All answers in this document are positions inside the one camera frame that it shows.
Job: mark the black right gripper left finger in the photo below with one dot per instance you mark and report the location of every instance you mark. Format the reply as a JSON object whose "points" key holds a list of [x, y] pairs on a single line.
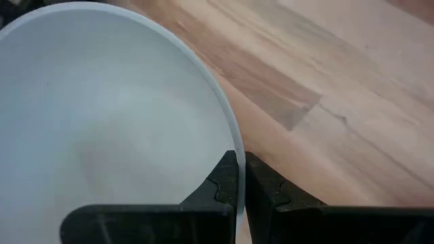
{"points": [[152, 223]]}

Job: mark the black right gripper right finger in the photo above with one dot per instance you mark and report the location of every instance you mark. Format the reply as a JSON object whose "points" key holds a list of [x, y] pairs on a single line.
{"points": [[305, 223]]}

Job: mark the large plain white bowl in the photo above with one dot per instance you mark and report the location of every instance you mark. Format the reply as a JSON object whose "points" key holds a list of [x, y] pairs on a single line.
{"points": [[101, 101]]}

